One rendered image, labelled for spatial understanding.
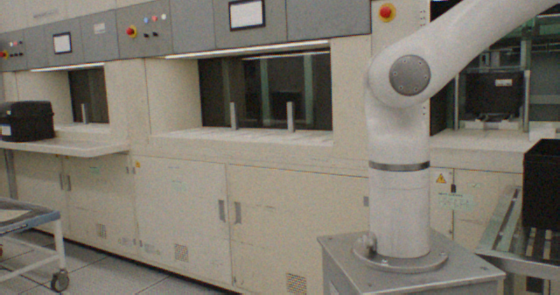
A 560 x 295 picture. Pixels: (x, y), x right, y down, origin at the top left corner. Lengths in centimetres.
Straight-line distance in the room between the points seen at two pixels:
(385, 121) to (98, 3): 216
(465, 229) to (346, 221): 46
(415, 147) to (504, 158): 75
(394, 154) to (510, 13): 32
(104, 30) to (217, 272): 151
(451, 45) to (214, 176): 154
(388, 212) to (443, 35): 34
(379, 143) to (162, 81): 187
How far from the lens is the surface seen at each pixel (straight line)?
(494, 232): 110
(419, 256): 89
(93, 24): 279
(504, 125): 205
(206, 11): 209
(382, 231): 87
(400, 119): 88
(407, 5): 161
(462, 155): 156
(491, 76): 205
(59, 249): 273
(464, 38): 83
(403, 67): 76
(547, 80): 241
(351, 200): 173
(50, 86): 387
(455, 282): 85
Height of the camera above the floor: 113
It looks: 8 degrees down
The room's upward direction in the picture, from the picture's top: 3 degrees counter-clockwise
